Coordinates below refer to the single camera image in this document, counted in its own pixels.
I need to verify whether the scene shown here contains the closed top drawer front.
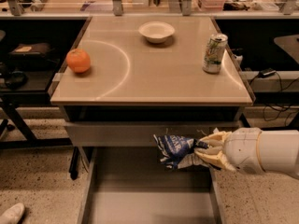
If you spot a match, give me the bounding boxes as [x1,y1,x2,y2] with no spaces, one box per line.
[65,121,239,147]

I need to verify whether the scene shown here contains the grey drawer cabinet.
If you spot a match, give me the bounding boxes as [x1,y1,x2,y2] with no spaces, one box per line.
[50,14,256,224]

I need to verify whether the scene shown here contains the white shoe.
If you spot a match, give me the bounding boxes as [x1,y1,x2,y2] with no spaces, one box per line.
[0,203,25,224]

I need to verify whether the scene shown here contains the green white soda can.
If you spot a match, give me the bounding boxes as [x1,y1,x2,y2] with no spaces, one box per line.
[203,34,228,74]

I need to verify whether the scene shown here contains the white bowl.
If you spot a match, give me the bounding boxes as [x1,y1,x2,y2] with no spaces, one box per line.
[138,21,175,44]

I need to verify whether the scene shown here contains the black power adapter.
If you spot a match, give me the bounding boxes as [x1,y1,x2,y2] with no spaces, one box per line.
[259,68,276,78]

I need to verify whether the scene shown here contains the orange fruit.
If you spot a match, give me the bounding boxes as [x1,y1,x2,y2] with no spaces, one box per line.
[66,49,91,74]

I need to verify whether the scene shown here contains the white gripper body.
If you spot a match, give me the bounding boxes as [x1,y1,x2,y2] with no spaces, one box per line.
[223,128,264,175]

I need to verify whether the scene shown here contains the blue chip bag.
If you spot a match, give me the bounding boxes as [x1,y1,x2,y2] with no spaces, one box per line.
[154,135,208,170]

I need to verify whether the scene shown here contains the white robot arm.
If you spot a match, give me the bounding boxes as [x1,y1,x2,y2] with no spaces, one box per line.
[194,128,299,179]

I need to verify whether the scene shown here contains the black headphones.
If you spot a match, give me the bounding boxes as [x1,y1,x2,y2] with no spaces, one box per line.
[5,71,28,90]

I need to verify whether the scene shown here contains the black box on shelf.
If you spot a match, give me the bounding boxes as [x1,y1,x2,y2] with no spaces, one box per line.
[8,43,51,62]

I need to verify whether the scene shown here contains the open middle drawer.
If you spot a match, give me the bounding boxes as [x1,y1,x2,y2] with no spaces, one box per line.
[77,147,226,224]

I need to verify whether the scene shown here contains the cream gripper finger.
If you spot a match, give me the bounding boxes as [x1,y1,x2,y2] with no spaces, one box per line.
[200,131,232,147]
[194,147,236,172]

